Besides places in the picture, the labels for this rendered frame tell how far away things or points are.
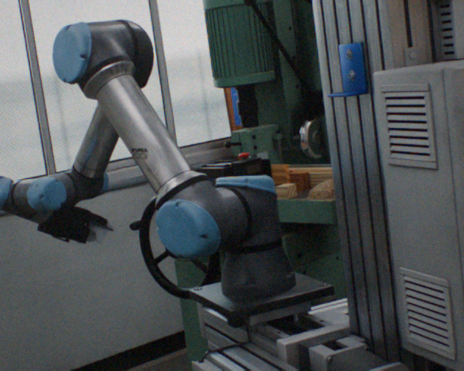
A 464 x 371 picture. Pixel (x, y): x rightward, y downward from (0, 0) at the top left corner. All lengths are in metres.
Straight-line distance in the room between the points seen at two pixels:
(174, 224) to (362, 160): 0.36
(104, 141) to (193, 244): 0.47
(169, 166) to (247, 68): 0.86
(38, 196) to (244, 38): 0.80
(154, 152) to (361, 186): 0.39
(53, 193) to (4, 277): 1.65
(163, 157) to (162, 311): 2.39
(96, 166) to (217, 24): 0.65
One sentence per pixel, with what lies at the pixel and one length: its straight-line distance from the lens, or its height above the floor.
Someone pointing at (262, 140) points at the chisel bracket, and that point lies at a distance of 2.60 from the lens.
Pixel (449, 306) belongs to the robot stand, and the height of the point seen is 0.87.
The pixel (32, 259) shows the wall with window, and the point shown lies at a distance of 3.72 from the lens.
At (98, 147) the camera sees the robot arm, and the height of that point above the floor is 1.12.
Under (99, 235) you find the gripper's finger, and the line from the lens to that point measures 2.30.
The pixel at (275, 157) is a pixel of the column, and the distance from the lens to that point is 2.81.
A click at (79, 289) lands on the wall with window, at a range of 3.83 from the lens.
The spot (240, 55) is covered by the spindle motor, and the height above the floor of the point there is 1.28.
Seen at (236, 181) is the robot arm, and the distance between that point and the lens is 1.76.
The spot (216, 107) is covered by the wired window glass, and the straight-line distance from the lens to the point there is 4.28.
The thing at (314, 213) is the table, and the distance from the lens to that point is 2.31.
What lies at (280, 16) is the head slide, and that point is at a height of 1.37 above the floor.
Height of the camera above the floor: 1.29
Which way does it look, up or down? 8 degrees down
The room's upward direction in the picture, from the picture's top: 8 degrees counter-clockwise
